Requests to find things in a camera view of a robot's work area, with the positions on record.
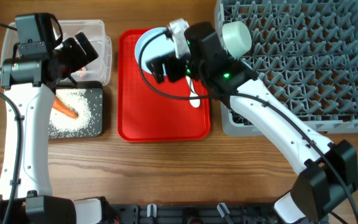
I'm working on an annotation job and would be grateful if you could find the white plastic spoon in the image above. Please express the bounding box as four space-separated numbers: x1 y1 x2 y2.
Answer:
186 76 201 108

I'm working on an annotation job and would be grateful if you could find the orange carrot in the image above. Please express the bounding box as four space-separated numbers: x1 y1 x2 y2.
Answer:
52 97 78 119

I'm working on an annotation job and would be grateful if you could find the black waste tray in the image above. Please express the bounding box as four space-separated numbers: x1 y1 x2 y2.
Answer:
47 80 104 140

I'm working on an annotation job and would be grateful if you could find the light blue plate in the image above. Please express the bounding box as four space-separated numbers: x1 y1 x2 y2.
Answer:
134 27 175 73

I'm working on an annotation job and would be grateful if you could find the spilled white rice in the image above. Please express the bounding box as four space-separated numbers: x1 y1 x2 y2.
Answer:
48 88 103 138

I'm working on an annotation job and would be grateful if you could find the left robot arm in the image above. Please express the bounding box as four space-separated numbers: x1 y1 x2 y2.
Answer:
0 12 119 223

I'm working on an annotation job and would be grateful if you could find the mint green bowl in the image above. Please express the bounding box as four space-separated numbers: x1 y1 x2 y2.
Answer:
222 21 252 58

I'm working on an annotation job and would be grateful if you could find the red plastic tray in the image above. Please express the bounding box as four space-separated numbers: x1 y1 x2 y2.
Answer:
117 29 211 142

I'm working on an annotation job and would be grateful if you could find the red snack wrapper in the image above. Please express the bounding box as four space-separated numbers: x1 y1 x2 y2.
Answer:
77 67 87 80

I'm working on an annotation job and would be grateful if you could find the black mounting rail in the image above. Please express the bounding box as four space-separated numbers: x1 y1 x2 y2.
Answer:
111 203 281 224

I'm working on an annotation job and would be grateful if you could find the clear plastic bin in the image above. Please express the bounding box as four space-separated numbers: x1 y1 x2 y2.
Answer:
0 20 113 86

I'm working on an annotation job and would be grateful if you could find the grey-blue dishwasher rack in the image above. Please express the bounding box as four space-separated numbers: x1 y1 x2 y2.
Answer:
214 0 358 134

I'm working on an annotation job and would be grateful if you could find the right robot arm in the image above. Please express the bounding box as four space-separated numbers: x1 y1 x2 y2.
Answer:
138 19 358 223

